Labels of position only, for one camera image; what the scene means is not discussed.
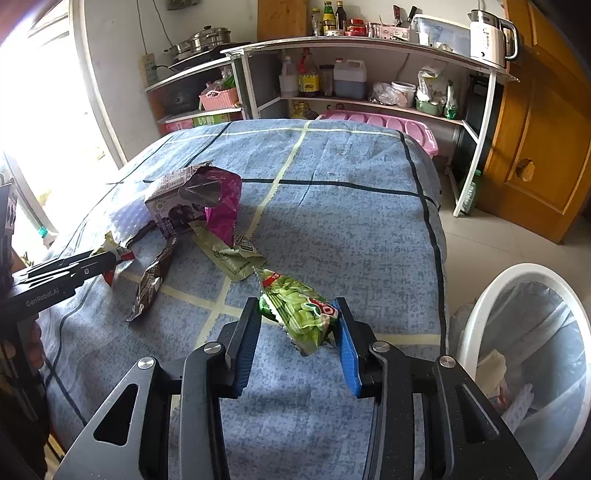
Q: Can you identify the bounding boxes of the green pea snack bag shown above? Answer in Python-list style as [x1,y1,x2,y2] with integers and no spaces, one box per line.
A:
[256,268,339,356]

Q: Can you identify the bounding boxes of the purple drink carton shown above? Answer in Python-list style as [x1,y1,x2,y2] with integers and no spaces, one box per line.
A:
[144,162,221,238]

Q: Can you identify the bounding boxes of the magenta snack bag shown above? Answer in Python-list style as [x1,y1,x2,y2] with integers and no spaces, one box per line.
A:
[178,163,242,247]

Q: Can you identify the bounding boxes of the white trash bin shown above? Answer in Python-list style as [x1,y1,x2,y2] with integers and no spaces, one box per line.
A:
[448,263,590,479]

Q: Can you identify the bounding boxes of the left hand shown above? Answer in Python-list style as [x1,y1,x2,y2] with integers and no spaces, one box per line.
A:
[27,322,44,370]

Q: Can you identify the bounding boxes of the yellow snack wrapper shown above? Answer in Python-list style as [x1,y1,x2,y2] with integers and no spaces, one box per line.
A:
[92,231,135,286]

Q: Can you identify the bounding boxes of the pale green wrapper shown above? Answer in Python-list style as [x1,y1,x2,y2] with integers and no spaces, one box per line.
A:
[189,221,266,282]

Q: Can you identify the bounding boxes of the brown foil wrapper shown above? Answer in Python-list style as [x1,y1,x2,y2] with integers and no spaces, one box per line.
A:
[126,237,178,323]

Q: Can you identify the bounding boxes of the blue plaid tablecloth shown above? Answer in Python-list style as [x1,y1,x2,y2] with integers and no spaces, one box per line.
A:
[36,118,449,480]

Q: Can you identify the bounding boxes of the green glass bottle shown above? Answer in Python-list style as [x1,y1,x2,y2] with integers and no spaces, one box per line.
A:
[461,169,482,215]

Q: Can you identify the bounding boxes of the colourful cardboard box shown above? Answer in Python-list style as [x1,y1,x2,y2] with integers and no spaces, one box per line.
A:
[158,113,235,135]

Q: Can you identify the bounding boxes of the pink plastic basket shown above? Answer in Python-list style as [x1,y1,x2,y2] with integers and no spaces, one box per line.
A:
[199,88,239,111]

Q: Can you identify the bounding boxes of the wooden door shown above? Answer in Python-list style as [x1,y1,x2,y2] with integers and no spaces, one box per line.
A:
[478,1,590,243]

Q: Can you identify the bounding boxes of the dark vinegar jug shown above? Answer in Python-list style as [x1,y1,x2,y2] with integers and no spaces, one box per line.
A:
[332,58,368,100]

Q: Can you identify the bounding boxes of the white metal shelf rack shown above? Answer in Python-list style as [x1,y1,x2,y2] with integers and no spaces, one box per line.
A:
[146,36,513,215]

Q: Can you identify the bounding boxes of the soy sauce bottle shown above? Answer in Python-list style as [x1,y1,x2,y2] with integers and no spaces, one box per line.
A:
[297,47,321,97]

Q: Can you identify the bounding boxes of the steel steamer pot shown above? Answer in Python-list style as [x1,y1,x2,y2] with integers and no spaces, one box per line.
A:
[164,25,231,62]

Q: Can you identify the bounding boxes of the white electric kettle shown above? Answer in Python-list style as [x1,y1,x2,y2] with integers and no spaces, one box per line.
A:
[468,9,520,68]

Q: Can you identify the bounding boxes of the clear plastic storage container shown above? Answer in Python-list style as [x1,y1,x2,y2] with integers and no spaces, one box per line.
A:
[411,14,471,57]

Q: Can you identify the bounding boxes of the wooden cutting board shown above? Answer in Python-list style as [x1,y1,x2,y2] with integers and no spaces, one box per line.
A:
[256,0,308,41]

